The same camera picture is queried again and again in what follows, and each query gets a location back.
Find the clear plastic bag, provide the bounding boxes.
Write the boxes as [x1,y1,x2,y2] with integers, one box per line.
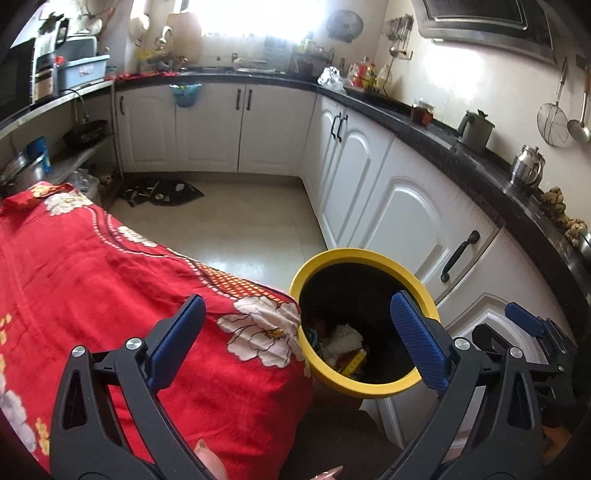
[317,66,346,90]

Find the white tissue paper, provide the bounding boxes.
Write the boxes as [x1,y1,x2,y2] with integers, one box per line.
[321,324,365,361]

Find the hanging utensil rack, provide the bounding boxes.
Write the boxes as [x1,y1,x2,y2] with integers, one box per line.
[382,14,414,61]

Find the steel ladle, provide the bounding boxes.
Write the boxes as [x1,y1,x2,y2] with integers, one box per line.
[567,65,591,144]

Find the blue hanging bin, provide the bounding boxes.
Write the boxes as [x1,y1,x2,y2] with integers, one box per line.
[170,82,202,109]

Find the yellow rim trash bin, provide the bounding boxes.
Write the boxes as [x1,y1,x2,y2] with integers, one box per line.
[288,248,441,398]

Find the black frying pan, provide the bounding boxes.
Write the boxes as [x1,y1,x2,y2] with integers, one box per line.
[62,119,109,148]

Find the black spice rack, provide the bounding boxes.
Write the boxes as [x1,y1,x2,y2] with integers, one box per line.
[291,39,334,78]

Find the dark floor mat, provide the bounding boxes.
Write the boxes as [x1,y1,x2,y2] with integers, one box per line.
[122,178,205,208]

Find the grey kettle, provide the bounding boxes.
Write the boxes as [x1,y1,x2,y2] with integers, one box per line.
[457,109,496,153]

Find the steel teapot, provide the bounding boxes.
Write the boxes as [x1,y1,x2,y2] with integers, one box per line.
[509,144,546,188]

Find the steel range hood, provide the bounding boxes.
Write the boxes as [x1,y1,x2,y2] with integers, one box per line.
[411,0,557,68]

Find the yellow striped wrapper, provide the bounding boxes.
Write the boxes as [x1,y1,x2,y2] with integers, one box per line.
[339,351,368,374]

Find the red floral blanket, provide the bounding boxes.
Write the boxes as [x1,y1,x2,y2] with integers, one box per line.
[0,181,317,480]

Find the black microwave oven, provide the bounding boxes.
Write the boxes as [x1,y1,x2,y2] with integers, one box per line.
[0,37,38,118]

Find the grey plastic storage box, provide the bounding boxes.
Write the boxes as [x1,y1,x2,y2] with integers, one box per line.
[58,36,112,90]

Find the white kitchen cabinets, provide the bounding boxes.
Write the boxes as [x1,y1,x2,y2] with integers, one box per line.
[113,80,573,462]

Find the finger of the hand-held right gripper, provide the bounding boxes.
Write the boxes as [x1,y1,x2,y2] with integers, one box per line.
[470,323,513,370]
[505,302,550,339]

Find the wire skimmer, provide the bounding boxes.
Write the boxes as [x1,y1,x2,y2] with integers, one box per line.
[536,58,570,147]

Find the person's left hand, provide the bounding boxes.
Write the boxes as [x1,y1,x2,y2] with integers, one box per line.
[194,438,229,480]

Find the red cloth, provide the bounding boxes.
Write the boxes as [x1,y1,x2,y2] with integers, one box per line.
[115,71,178,81]

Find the ginger pile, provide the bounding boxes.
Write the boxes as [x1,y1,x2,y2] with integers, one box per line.
[538,186,589,250]

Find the black stone countertop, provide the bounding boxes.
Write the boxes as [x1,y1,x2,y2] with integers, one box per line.
[113,69,591,319]

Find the kitchen window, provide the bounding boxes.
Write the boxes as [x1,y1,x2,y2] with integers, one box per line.
[178,0,324,40]

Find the person's dark clothing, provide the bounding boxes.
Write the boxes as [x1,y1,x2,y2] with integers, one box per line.
[295,401,398,480]

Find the round grey wall trivet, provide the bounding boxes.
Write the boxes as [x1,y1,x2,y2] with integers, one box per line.
[325,10,363,44]

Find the blue can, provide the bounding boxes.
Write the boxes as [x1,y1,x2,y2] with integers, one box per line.
[25,136,51,174]

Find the clear plastic container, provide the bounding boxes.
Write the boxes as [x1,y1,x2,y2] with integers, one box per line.
[69,168,103,204]

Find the pale wooden chopping board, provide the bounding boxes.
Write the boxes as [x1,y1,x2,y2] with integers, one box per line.
[165,13,203,63]

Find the steel pot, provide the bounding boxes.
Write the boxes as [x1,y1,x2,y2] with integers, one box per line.
[0,151,47,195]

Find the steel shelf rack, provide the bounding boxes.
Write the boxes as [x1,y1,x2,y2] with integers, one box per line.
[0,78,121,204]

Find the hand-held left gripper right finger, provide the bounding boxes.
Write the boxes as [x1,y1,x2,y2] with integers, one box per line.
[376,291,543,480]

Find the brown jar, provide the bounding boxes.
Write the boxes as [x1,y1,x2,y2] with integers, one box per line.
[411,98,435,125]

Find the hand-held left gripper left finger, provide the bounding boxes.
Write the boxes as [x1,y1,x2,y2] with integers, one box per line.
[48,294,207,480]

